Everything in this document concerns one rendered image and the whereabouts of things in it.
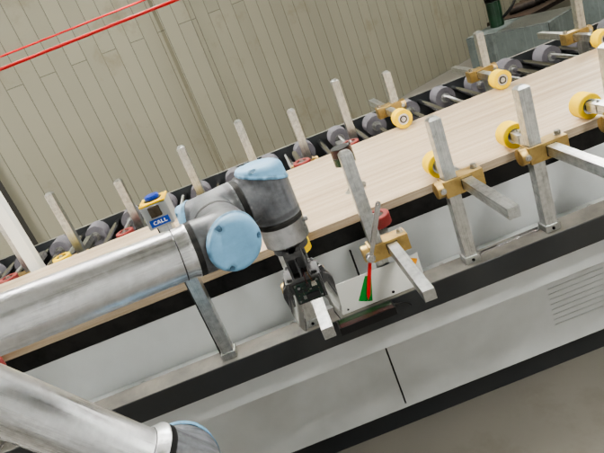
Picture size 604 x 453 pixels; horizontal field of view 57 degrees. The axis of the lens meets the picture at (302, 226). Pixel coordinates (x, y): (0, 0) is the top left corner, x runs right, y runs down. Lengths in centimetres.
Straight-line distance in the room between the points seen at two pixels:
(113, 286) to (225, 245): 17
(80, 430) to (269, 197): 53
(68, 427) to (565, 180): 160
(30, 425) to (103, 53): 452
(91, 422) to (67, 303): 32
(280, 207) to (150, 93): 449
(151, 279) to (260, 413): 128
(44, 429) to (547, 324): 169
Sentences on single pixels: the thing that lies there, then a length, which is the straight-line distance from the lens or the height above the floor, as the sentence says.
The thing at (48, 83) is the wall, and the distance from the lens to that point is 524.
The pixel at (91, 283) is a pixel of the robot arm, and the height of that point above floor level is 129.
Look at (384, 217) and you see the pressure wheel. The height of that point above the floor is 90.
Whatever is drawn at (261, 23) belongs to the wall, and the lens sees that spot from 605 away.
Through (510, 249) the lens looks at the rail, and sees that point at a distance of 172.
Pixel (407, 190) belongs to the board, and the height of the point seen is 90.
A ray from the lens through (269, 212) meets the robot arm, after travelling 102.
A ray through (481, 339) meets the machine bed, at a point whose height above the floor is 26.
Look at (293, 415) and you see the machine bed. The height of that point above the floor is 25.
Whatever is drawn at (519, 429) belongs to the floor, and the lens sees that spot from 216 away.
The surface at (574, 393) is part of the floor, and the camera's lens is 226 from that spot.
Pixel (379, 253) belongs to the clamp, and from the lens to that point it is 158.
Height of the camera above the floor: 155
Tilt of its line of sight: 22 degrees down
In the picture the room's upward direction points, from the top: 22 degrees counter-clockwise
